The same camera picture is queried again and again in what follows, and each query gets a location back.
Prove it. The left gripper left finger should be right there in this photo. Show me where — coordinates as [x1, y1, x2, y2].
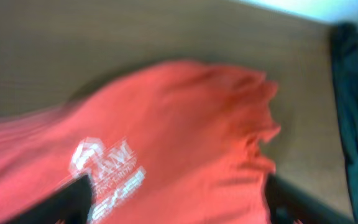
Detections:
[6, 175, 93, 224]

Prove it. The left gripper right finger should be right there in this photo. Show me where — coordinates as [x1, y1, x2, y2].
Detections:
[265, 174, 354, 224]

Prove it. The orange t-shirt with white logo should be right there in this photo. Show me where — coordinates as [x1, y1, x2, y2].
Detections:
[0, 60, 280, 223]

